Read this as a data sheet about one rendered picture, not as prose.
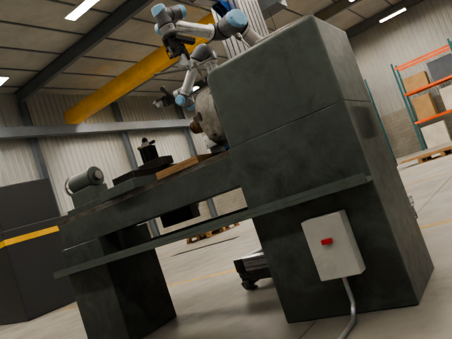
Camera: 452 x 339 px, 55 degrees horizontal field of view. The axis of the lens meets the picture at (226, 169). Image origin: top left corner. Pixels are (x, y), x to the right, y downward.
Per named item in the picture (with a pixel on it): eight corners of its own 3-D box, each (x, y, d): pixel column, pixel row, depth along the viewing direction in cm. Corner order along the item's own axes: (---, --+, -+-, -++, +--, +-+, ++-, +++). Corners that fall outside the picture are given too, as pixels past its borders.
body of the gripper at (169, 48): (170, 60, 230) (159, 40, 228) (183, 55, 233) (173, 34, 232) (174, 56, 223) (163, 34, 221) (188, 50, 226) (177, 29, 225)
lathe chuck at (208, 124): (251, 130, 248) (227, 80, 244) (227, 146, 222) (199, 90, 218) (238, 136, 253) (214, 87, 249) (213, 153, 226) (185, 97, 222)
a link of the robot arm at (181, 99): (206, 43, 314) (183, 107, 323) (212, 46, 324) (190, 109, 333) (192, 38, 317) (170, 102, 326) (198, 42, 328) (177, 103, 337)
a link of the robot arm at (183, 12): (172, 11, 241) (157, 15, 234) (183, 1, 232) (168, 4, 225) (179, 24, 242) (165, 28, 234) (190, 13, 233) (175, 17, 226)
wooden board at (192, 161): (234, 156, 254) (232, 150, 255) (198, 162, 224) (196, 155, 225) (196, 172, 271) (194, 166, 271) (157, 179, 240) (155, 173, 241)
